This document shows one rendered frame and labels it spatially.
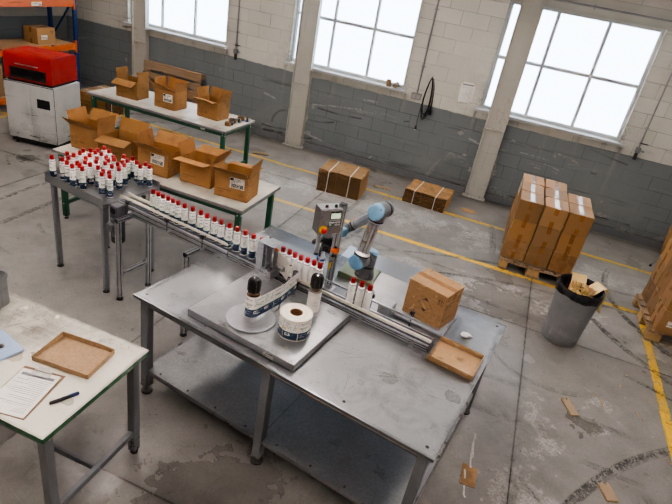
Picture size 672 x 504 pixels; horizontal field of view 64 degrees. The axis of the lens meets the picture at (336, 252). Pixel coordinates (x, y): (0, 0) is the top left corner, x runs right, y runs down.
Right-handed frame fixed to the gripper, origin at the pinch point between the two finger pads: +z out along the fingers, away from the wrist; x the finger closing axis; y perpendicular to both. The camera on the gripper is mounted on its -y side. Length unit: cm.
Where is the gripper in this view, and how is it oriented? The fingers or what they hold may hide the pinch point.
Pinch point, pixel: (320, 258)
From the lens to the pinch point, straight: 418.7
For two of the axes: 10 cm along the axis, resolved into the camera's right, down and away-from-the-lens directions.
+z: -1.7, 8.7, 4.6
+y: 9.2, 3.1, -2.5
